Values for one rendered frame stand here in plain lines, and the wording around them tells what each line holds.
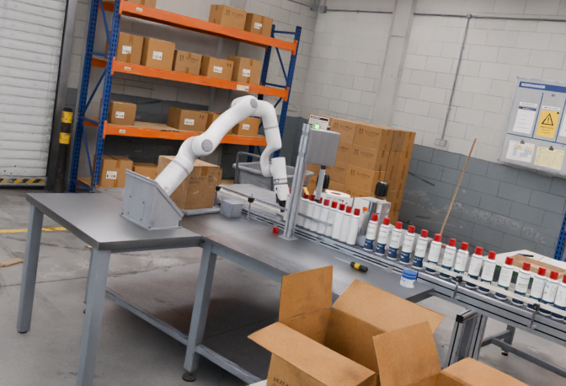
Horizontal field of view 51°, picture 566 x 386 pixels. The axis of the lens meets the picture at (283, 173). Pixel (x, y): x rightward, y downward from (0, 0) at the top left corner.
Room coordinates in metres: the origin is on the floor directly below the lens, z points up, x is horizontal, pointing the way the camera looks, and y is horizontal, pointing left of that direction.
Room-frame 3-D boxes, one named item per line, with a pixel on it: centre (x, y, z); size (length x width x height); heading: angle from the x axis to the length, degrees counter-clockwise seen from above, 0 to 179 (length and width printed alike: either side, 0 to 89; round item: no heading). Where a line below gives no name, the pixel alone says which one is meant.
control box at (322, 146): (3.33, -0.18, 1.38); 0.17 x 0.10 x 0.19; 107
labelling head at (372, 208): (3.27, -0.54, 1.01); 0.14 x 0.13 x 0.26; 52
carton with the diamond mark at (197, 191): (3.64, 0.59, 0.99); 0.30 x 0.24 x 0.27; 51
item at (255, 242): (3.62, -0.11, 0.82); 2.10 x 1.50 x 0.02; 52
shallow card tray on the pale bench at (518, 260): (3.77, -1.74, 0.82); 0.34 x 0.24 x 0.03; 51
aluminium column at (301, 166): (3.32, -0.09, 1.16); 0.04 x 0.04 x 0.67; 52
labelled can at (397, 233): (3.07, -0.65, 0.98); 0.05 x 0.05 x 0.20
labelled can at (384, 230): (3.12, -0.59, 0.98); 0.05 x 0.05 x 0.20
